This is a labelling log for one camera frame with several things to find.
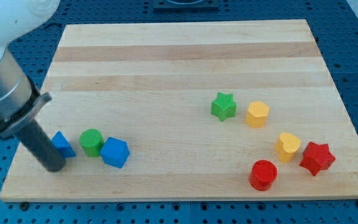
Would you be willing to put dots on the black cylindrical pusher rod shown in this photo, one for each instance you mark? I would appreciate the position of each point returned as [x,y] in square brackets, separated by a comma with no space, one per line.
[34,138]

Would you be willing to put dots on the grey metal tool mount bracket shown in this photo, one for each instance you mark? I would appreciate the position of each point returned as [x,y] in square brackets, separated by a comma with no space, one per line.
[26,114]

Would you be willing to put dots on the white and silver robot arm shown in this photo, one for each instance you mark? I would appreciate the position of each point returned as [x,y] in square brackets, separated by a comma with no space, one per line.
[20,99]

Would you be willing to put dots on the blue triangle block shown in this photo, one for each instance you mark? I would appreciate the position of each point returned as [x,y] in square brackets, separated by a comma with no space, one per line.
[62,145]

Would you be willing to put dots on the green cylinder block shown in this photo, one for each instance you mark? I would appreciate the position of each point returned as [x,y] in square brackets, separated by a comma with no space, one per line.
[91,140]

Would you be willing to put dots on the blue cube block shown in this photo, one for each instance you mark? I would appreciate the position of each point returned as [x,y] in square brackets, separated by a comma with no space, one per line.
[115,152]

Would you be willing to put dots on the green star block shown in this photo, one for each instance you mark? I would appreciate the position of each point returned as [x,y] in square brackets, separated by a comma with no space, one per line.
[223,106]

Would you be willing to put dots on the light wooden board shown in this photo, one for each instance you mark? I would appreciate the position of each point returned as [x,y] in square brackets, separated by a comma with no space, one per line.
[152,85]

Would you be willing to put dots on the yellow hexagon block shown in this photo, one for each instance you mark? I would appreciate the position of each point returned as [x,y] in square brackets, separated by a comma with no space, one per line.
[257,114]

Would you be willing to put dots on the red cylinder block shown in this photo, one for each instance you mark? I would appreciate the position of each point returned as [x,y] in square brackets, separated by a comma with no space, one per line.
[263,175]

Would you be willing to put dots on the yellow heart block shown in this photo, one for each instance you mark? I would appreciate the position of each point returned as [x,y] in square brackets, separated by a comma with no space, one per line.
[287,146]

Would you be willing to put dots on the red star block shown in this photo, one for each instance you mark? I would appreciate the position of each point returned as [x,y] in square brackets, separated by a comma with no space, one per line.
[317,157]

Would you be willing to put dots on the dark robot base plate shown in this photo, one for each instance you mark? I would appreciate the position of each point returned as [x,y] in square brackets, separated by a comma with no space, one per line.
[185,4]

